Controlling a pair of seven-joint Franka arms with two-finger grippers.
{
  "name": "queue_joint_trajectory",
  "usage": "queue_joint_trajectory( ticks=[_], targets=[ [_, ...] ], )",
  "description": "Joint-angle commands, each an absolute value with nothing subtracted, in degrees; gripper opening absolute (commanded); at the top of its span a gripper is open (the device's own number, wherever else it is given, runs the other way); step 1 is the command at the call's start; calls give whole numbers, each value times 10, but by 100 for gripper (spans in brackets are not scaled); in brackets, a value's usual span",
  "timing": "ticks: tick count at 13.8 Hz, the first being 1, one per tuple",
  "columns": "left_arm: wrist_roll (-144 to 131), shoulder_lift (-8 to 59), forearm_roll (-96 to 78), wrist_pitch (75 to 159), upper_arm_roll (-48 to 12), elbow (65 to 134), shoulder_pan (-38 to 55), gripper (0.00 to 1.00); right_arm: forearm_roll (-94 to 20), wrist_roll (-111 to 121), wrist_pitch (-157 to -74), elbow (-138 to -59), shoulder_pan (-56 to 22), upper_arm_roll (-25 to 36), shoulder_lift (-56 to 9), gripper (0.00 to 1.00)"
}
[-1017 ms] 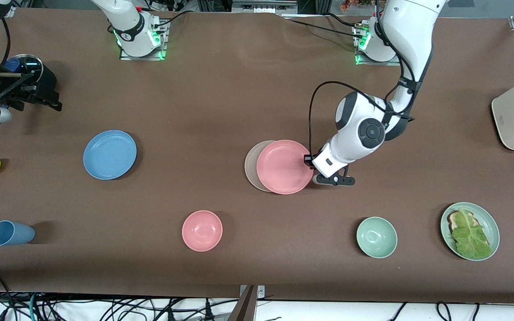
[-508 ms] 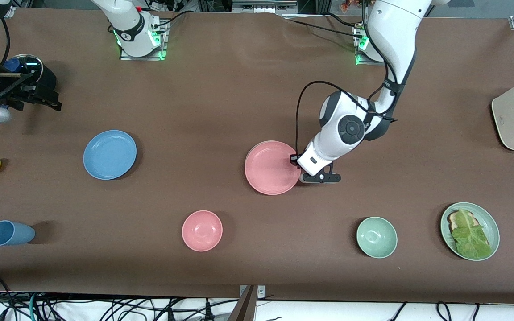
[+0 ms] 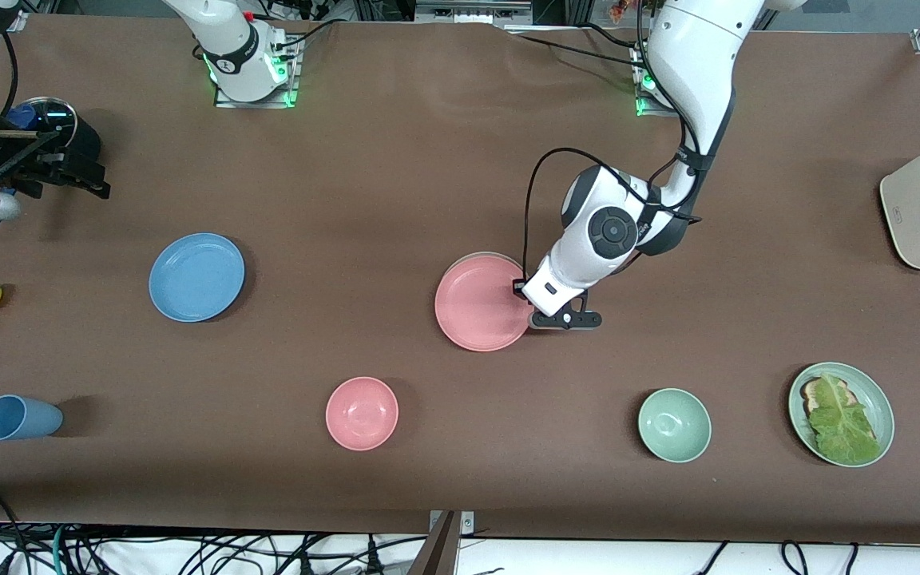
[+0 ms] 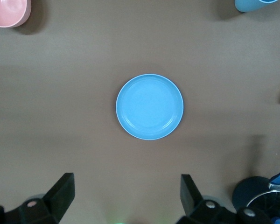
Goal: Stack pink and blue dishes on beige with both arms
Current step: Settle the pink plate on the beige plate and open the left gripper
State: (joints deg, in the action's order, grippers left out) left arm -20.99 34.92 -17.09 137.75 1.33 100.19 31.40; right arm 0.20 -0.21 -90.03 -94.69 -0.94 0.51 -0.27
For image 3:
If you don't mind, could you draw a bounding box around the black pot with blue handle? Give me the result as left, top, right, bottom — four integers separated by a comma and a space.
0, 96, 103, 237

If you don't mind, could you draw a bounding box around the toast bread slice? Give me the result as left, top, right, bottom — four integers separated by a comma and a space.
799, 378, 852, 417

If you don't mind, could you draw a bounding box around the green plate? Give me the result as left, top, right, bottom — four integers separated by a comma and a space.
787, 362, 896, 468

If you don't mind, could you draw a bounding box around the brown table cover cloth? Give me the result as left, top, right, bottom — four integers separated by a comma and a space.
0, 12, 920, 545

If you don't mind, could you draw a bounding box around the blue plate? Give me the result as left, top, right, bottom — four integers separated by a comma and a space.
149, 232, 246, 323

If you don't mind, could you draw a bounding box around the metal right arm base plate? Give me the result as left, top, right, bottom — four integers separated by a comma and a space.
212, 34, 302, 109

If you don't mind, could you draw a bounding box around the green lettuce leaf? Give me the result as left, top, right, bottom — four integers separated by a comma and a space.
807, 373, 882, 466

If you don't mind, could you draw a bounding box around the green bowl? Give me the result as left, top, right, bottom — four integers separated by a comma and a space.
637, 387, 712, 464

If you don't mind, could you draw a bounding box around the black base cable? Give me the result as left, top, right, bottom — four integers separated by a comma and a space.
578, 22, 641, 50
272, 16, 343, 55
506, 29, 652, 71

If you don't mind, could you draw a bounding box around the orange red toy food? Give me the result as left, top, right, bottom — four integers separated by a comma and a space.
609, 0, 660, 22

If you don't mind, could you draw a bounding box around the metal clamp bracket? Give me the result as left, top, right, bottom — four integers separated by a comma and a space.
428, 510, 475, 534

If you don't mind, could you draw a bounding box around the black left base cable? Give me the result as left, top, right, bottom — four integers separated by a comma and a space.
506, 29, 652, 71
578, 22, 641, 50

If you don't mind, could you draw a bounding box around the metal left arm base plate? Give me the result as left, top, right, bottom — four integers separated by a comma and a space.
632, 42, 683, 118

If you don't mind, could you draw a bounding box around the dark brown support leg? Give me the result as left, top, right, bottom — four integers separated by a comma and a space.
406, 511, 461, 575

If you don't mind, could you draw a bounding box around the grey metal frame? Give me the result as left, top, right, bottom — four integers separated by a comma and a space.
414, 0, 534, 25

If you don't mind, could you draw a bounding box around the black right base cable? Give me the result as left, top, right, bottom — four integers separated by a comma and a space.
272, 16, 343, 55

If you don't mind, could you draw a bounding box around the pink bowl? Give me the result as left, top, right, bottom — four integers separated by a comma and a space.
325, 376, 399, 452

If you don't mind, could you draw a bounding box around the blue cup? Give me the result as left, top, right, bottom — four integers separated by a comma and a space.
0, 395, 64, 442

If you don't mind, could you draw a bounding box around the pink plate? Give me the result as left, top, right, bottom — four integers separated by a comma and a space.
434, 254, 533, 353

